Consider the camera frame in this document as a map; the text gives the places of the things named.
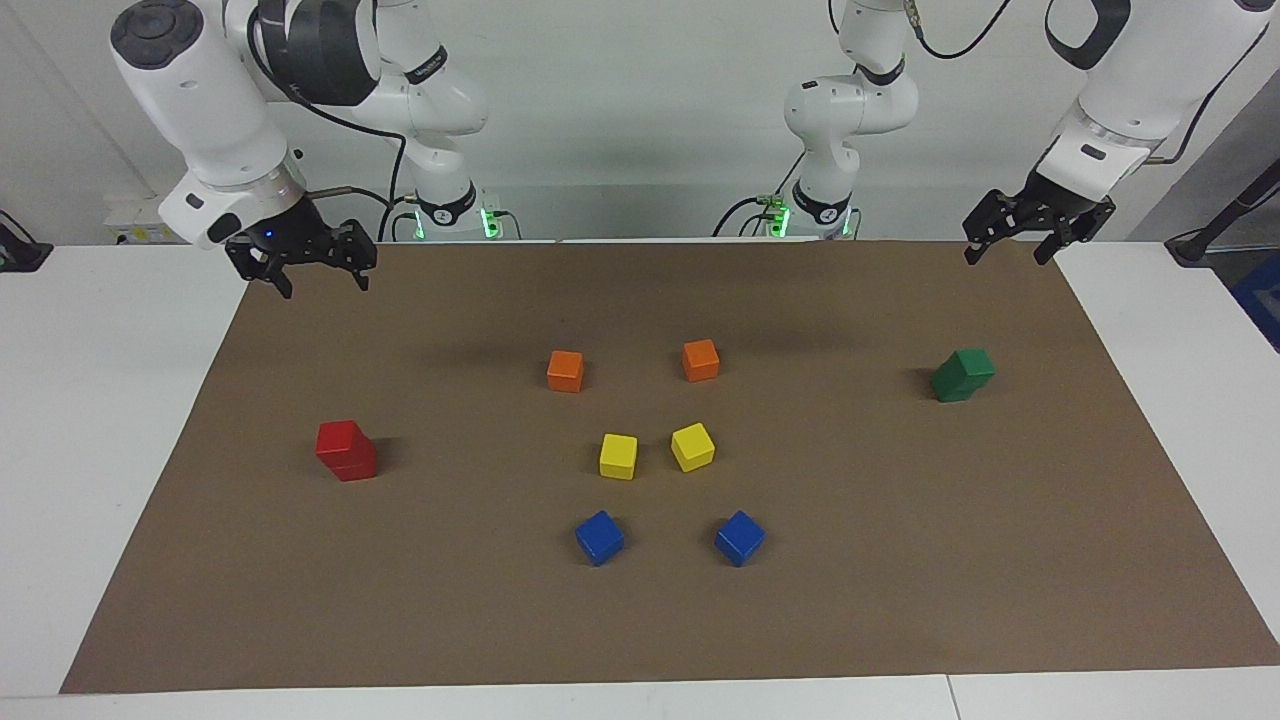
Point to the black floor mount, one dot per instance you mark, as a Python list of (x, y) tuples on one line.
[(18, 252)]

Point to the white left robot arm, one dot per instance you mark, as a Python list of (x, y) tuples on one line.
[(1130, 90)]

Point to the orange wooden cube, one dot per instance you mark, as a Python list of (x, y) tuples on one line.
[(565, 371), (700, 360)]

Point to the red wooden cube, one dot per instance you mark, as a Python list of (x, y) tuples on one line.
[(338, 440), (358, 468)]

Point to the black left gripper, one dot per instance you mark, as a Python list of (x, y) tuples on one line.
[(1050, 205)]

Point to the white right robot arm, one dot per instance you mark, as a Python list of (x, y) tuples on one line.
[(200, 90)]

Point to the blue wooden cube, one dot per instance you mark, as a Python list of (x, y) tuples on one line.
[(599, 537), (740, 537)]

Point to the black stand with pole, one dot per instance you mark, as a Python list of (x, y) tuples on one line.
[(1200, 240)]

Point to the blue crate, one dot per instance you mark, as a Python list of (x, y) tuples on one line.
[(1262, 300)]

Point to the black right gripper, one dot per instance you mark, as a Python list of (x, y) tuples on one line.
[(295, 235)]

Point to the brown table mat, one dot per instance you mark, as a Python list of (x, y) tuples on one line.
[(900, 560)]

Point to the white power strip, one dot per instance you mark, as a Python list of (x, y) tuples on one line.
[(135, 222)]

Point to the yellow wooden cube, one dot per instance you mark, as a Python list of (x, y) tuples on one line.
[(618, 456), (692, 446)]

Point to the green wooden cube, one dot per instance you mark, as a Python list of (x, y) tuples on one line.
[(950, 388), (973, 365)]

